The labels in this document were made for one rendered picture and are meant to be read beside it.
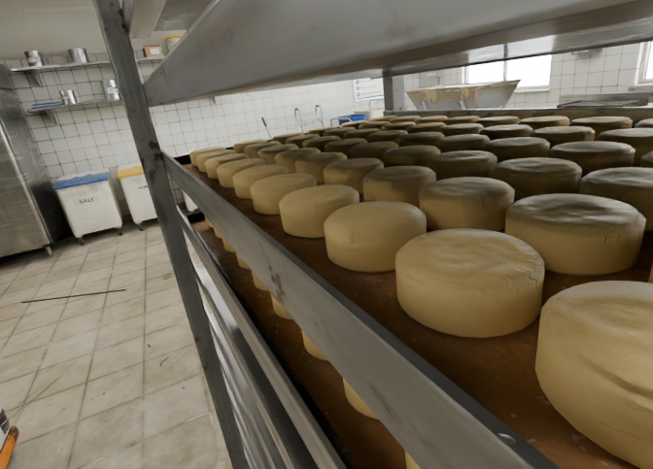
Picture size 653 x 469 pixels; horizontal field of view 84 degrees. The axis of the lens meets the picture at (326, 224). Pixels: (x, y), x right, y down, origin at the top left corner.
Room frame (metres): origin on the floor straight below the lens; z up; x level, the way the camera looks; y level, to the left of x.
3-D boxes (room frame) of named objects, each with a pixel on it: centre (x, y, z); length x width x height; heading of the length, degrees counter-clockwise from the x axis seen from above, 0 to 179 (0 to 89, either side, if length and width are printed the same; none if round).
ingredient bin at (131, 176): (4.66, 2.21, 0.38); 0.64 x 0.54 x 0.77; 24
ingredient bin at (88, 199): (4.41, 2.81, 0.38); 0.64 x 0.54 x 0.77; 25
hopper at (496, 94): (2.04, -0.78, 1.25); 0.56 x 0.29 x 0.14; 21
